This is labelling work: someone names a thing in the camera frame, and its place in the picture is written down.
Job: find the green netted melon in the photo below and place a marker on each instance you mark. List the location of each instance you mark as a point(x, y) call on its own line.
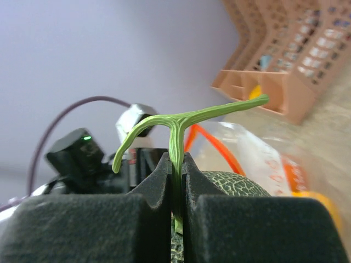
point(232, 184)

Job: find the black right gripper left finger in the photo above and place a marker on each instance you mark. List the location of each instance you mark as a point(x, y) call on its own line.
point(132, 227)

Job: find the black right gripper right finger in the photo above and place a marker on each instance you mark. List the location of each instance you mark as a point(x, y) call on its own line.
point(222, 228)

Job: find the clear zip bag orange zipper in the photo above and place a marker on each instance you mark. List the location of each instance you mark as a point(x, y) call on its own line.
point(279, 166)

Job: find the yellow block in organizer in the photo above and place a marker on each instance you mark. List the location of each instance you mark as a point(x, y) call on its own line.
point(256, 91)

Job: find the peach plastic desk organizer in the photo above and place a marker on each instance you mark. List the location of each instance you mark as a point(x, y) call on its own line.
point(292, 49)

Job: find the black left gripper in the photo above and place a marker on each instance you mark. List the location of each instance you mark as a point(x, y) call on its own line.
point(83, 169)

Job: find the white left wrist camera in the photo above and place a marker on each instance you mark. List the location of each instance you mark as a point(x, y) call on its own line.
point(132, 116)

